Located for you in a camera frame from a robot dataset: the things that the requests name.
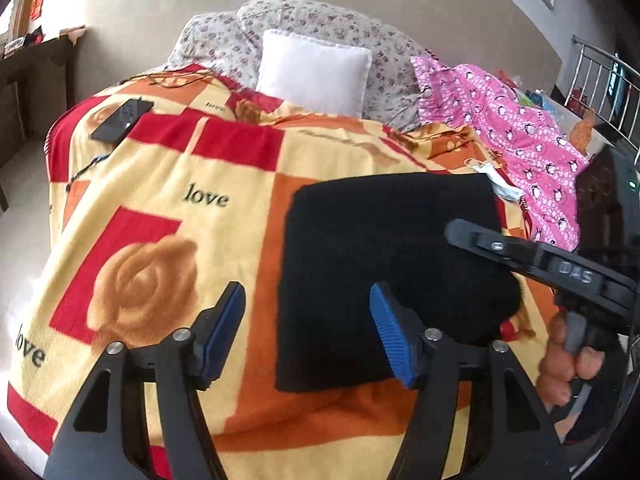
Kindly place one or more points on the floral grey pillows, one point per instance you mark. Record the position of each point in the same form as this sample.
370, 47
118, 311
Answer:
215, 40

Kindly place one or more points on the white pillow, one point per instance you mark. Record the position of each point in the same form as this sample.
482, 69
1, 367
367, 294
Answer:
312, 70

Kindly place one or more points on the orange cloth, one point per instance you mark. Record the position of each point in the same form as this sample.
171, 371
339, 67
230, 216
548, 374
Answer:
584, 132

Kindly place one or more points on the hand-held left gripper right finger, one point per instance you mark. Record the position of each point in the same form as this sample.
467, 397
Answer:
392, 332

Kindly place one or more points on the blue face mask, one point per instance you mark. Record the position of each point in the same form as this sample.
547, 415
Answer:
502, 186

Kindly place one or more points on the person's right hand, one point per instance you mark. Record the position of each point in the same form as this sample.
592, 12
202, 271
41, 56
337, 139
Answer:
555, 370

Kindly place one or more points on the printed rose blanket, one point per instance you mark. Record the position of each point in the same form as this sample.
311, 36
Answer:
215, 240

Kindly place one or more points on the clutter on wooden table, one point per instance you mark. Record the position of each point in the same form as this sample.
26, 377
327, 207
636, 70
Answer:
22, 44

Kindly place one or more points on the metal railing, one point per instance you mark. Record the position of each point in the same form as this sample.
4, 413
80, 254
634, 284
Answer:
600, 70

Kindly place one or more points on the black pants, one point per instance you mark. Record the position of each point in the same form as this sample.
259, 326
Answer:
380, 240

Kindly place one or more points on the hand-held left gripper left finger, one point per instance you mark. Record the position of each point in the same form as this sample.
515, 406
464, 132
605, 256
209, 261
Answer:
220, 332

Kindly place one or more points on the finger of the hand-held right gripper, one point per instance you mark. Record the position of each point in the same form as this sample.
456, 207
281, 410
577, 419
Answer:
525, 257

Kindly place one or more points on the dark wooden table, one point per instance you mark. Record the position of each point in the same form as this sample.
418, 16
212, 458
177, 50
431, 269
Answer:
35, 70

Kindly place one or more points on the black smartphone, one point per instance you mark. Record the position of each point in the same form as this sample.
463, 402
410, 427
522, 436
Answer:
120, 120

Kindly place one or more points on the red paper decoration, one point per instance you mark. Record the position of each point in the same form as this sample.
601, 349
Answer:
39, 4

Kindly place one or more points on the pink penguin print cloth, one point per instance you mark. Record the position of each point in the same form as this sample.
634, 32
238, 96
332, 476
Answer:
515, 125

